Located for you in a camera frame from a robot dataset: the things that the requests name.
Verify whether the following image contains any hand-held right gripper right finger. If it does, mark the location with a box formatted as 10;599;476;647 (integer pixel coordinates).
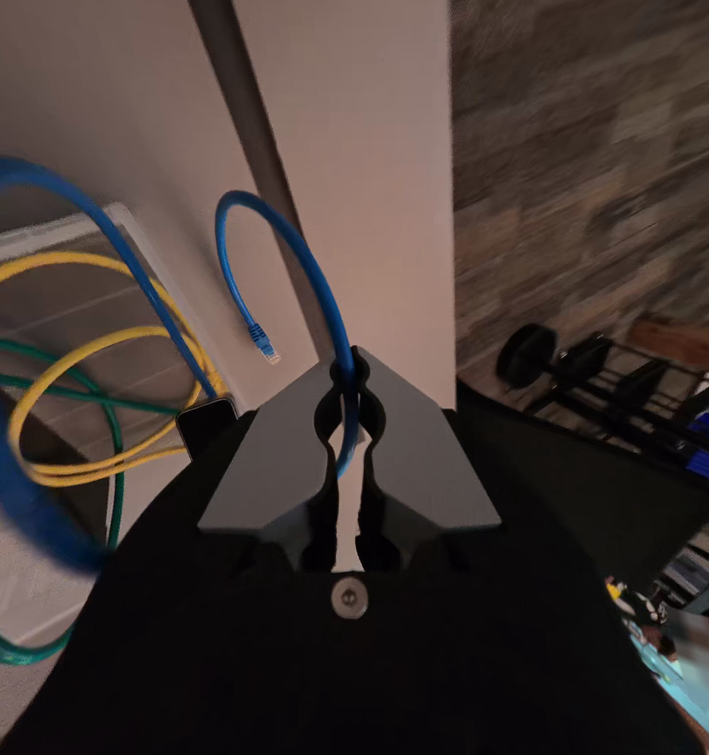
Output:
353;347;503;568

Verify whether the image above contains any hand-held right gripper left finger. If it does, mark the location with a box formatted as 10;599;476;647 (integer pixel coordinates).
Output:
198;357;347;571

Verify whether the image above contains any black ethernet splitter box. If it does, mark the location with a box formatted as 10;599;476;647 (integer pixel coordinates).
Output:
176;398;240;458

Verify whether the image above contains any blue ethernet cable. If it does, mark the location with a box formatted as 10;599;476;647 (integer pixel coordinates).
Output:
0;155;361;576

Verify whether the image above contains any green ethernet cable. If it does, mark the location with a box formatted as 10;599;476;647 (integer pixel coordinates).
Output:
0;335;184;666

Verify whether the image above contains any clear plastic bin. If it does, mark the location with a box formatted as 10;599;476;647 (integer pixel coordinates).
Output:
0;202;237;679

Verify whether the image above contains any yellow ethernet cable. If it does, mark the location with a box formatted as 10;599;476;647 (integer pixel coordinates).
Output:
0;252;221;488

